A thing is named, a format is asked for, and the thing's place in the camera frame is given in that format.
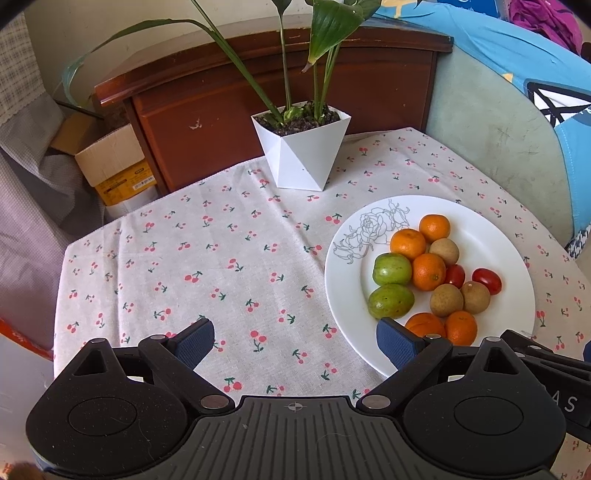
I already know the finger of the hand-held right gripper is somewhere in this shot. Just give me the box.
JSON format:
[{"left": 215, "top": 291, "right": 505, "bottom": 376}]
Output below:
[{"left": 501, "top": 329, "right": 591, "bottom": 384}]

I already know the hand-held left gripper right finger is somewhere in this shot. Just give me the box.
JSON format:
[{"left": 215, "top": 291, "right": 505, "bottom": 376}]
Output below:
[{"left": 356, "top": 318, "right": 550, "bottom": 412}]

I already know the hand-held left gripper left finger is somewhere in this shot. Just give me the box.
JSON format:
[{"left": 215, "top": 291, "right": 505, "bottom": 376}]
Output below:
[{"left": 54, "top": 318, "right": 234, "bottom": 412}]

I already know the mandarin orange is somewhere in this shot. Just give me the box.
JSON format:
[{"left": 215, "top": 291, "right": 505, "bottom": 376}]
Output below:
[
  {"left": 412, "top": 253, "right": 447, "bottom": 292},
  {"left": 445, "top": 311, "right": 478, "bottom": 347},
  {"left": 390, "top": 228, "right": 427, "bottom": 260},
  {"left": 419, "top": 214, "right": 451, "bottom": 244},
  {"left": 405, "top": 312, "right": 447, "bottom": 340}
]

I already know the green mango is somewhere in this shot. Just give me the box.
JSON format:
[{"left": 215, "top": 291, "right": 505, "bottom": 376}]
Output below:
[
  {"left": 368, "top": 283, "right": 415, "bottom": 320},
  {"left": 372, "top": 253, "right": 413, "bottom": 287}
]

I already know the brown kiwi fruit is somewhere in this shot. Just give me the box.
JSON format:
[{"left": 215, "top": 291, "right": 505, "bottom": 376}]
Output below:
[
  {"left": 429, "top": 238, "right": 461, "bottom": 267},
  {"left": 461, "top": 281, "right": 491, "bottom": 315},
  {"left": 430, "top": 283, "right": 464, "bottom": 318}
]

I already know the white plate with line drawing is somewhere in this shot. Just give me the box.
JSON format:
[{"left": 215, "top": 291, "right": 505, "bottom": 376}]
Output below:
[{"left": 324, "top": 195, "right": 536, "bottom": 379}]

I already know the cherry print tablecloth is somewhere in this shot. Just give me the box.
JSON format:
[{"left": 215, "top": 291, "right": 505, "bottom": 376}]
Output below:
[{"left": 53, "top": 127, "right": 591, "bottom": 480}]

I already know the orange box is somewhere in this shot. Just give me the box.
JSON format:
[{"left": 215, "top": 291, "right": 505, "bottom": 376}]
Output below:
[{"left": 0, "top": 316, "right": 55, "bottom": 363}]

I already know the open cardboard box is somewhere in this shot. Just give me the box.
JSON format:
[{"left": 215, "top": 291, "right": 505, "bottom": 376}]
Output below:
[{"left": 50, "top": 113, "right": 160, "bottom": 220}]

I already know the white faceted plant pot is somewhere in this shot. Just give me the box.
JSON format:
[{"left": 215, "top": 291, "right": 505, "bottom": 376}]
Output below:
[{"left": 252, "top": 100, "right": 352, "bottom": 191}]

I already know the grey checkered curtain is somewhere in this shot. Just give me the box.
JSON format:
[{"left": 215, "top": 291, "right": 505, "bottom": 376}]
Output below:
[{"left": 0, "top": 9, "right": 107, "bottom": 352}]

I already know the grey-green armchair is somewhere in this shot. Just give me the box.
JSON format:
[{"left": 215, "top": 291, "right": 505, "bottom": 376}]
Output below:
[{"left": 425, "top": 37, "right": 580, "bottom": 241}]

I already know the dark wooden cabinet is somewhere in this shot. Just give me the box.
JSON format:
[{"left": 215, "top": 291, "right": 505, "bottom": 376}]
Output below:
[{"left": 92, "top": 27, "right": 454, "bottom": 193}]

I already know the blue covered sofa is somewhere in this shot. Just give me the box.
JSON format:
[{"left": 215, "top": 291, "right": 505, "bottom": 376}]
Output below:
[{"left": 372, "top": 0, "right": 591, "bottom": 257}]

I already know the green leafy plant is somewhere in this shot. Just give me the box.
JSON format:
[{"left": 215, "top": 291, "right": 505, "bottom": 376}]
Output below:
[{"left": 60, "top": 0, "right": 384, "bottom": 127}]

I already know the purple garment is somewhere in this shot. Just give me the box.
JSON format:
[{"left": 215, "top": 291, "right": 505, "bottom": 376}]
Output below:
[{"left": 508, "top": 0, "right": 583, "bottom": 51}]

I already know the blue cardboard box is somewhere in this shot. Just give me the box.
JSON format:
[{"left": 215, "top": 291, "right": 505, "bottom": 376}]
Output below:
[{"left": 436, "top": 0, "right": 504, "bottom": 19}]

